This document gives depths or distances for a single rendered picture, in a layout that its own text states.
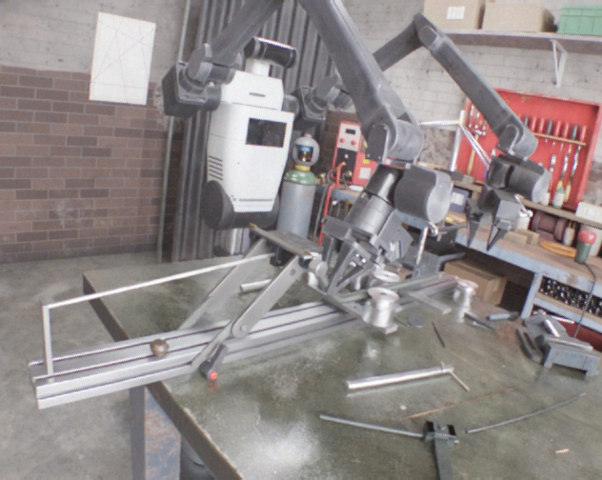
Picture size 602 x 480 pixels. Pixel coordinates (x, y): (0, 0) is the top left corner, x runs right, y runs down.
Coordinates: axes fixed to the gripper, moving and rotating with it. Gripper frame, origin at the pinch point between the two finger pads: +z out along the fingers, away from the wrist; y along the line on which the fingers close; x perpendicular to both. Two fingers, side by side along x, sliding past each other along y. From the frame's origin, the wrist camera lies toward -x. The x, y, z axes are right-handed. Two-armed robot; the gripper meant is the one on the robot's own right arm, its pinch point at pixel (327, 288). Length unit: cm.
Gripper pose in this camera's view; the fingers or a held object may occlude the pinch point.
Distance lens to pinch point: 62.6
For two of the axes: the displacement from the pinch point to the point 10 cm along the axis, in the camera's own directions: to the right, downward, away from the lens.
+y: -6.5, -3.1, 6.9
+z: -5.1, 8.5, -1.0
